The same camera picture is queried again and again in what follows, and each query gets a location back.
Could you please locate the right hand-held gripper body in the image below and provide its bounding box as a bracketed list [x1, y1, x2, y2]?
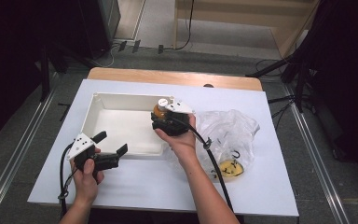
[159, 100, 195, 137]

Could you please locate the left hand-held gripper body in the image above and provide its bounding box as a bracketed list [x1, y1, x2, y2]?
[66, 133, 121, 173]

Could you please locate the orange bottle with white cap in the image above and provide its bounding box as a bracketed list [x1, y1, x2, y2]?
[153, 98, 170, 119]

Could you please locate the white plastic tray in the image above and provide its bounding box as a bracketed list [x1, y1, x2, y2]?
[80, 91, 175, 161]

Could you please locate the clear plastic bag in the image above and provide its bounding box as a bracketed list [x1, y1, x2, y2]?
[167, 108, 261, 181]

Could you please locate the person's right hand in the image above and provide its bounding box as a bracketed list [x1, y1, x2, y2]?
[154, 113, 198, 159]

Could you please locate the person's left hand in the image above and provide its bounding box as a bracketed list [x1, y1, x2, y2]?
[69, 147, 105, 206]

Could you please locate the wooden table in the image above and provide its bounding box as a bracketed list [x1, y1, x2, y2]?
[87, 66, 264, 92]

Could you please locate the white table cover sheet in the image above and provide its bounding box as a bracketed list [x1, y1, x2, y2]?
[27, 78, 300, 217]

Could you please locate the dark cabinet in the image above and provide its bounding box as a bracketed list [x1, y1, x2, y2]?
[76, 0, 121, 61]

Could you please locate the dark curtain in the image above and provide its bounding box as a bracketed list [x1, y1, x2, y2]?
[304, 0, 358, 185]
[0, 0, 85, 148]

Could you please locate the black tripod stand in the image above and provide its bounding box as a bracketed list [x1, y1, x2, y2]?
[245, 50, 316, 114]

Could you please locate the light wooden furniture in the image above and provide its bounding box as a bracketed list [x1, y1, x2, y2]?
[173, 0, 322, 59]

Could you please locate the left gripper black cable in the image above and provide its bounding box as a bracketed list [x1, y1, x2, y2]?
[57, 142, 76, 219]

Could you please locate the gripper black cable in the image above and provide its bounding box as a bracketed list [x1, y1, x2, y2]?
[169, 115, 235, 213]
[57, 142, 76, 219]

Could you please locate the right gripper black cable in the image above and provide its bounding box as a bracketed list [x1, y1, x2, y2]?
[169, 115, 235, 213]

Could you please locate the metal floor rail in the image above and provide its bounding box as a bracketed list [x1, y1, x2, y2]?
[0, 88, 58, 224]
[282, 83, 351, 224]

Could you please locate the white floor cable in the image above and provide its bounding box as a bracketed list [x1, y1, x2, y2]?
[97, 45, 120, 68]

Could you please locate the black hanging cable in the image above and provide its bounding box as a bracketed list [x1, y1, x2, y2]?
[163, 0, 196, 51]

